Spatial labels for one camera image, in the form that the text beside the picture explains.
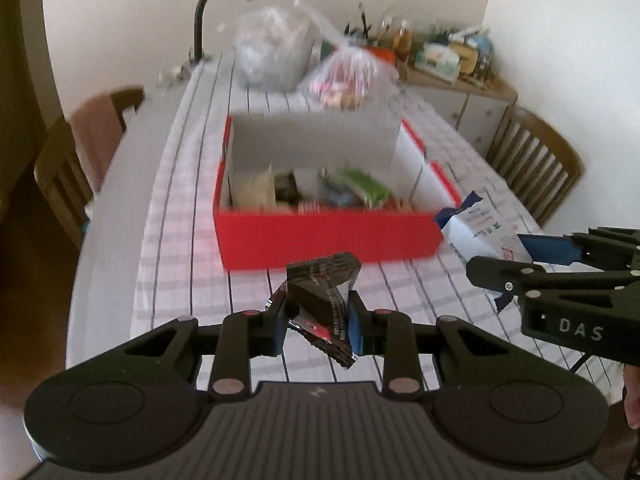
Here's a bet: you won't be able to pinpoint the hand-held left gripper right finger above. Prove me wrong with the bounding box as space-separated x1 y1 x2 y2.
350 292 506 401

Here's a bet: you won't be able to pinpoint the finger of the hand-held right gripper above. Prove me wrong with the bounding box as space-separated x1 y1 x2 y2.
467 256 640 306
517 227 640 267

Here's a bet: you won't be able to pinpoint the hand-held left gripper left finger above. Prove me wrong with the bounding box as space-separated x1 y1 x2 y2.
122 292 291 401

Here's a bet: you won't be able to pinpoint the black snack packet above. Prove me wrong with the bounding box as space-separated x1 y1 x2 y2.
265 252 363 370

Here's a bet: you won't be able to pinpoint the white blue snack packet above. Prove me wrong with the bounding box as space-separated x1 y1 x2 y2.
434 191 535 311

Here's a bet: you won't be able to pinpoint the red cardboard box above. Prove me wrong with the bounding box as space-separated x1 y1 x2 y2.
212 110 463 272

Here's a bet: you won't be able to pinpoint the green white snack packet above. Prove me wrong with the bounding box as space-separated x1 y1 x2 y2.
337 166 394 207

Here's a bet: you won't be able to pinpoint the person's right hand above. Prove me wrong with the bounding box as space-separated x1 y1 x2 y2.
622 362 640 430

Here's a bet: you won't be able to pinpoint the wooden chair with dark seat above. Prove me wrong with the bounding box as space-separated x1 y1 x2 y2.
485 105 583 228

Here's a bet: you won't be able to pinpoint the beige snack packet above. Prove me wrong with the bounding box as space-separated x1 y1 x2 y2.
235 165 277 208

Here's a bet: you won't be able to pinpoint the white checked tablecloth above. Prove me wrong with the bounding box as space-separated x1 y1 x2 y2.
130 52 626 406

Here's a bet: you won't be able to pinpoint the white wooden-top cabinet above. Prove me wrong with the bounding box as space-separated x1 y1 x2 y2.
400 62 518 158

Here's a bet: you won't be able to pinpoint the blue packet on cabinet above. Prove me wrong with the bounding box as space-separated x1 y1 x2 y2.
470 30 496 71

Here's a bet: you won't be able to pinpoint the green white tissue box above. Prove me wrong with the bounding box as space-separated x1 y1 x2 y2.
415 42 461 81

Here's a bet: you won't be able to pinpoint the small clear plastic bag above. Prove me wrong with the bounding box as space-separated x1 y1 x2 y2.
300 42 401 113

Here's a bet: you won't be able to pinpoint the orange container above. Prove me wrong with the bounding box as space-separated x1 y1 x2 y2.
320 42 399 68

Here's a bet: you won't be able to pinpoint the amber glass bottle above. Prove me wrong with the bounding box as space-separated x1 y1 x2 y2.
392 20 414 58

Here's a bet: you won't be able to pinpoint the wooden chair with pink cloth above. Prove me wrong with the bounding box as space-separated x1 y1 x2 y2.
34 85 146 248

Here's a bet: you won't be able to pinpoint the small white clutter by lamp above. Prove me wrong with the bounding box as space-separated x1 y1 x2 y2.
157 62 194 87

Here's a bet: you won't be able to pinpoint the large clear plastic bag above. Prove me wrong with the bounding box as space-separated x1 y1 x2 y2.
234 6 321 92

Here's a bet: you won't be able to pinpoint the black pens in holder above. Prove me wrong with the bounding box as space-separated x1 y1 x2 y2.
345 5 374 43

